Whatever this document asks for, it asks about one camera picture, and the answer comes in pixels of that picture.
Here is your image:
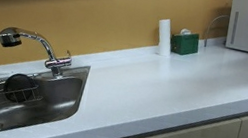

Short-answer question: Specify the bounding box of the stainless steel sink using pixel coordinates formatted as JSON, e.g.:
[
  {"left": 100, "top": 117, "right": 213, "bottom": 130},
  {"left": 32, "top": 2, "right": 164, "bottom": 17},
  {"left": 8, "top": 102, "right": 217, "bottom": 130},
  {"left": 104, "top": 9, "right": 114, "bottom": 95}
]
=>
[{"left": 0, "top": 51, "right": 92, "bottom": 138}]

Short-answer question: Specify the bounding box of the wire sink rack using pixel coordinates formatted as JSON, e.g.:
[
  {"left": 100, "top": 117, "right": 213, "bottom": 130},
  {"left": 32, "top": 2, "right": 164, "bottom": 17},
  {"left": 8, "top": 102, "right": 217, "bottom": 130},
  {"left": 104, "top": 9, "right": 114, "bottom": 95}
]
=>
[{"left": 0, "top": 70, "right": 47, "bottom": 108}]

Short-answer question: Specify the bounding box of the green tissue box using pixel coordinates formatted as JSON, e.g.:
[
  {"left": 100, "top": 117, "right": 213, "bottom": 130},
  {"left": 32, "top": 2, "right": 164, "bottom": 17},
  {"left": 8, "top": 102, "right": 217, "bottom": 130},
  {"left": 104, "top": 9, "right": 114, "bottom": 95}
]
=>
[{"left": 168, "top": 29, "right": 202, "bottom": 58}]

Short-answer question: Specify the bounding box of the white paper towel roll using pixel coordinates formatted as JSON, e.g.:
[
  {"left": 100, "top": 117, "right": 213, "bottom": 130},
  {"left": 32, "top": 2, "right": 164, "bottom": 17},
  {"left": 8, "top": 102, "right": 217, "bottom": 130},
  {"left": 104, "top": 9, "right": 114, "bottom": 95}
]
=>
[{"left": 153, "top": 16, "right": 177, "bottom": 58}]

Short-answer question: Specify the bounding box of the white tissue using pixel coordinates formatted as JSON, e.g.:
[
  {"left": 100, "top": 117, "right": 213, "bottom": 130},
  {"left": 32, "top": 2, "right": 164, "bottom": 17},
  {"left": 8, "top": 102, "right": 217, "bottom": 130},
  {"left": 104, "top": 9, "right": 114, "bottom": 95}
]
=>
[{"left": 179, "top": 27, "right": 192, "bottom": 38}]

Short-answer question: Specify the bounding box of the grey curved hose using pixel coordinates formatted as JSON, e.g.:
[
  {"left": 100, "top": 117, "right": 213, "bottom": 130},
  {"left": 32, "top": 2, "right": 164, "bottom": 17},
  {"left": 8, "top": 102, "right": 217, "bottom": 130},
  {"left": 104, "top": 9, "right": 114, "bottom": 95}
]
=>
[{"left": 203, "top": 11, "right": 231, "bottom": 51}]

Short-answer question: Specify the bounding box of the chrome kitchen faucet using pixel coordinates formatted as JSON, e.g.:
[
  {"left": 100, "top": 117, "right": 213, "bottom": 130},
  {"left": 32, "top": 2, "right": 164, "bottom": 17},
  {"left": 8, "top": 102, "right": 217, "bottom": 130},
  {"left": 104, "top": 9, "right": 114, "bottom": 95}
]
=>
[{"left": 0, "top": 24, "right": 77, "bottom": 80}]

